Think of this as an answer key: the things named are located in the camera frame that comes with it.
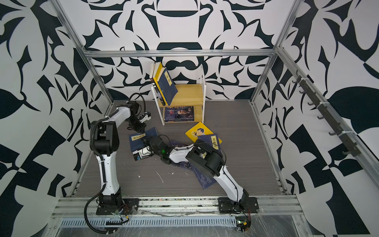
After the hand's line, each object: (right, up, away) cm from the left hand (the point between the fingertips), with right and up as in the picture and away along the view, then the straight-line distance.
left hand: (142, 129), depth 101 cm
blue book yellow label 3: (+41, -26, -20) cm, 52 cm away
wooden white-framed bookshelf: (+31, +16, -1) cm, 35 cm away
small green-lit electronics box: (+57, -42, -30) cm, 77 cm away
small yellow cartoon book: (+39, 0, +1) cm, 39 cm away
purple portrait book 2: (+29, -19, -14) cm, 37 cm away
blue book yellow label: (+19, +27, -13) cm, 36 cm away
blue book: (-1, -7, -5) cm, 9 cm away
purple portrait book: (+25, +11, +3) cm, 27 cm away
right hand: (+5, -3, -12) cm, 13 cm away
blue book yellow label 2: (+47, -6, -7) cm, 47 cm away
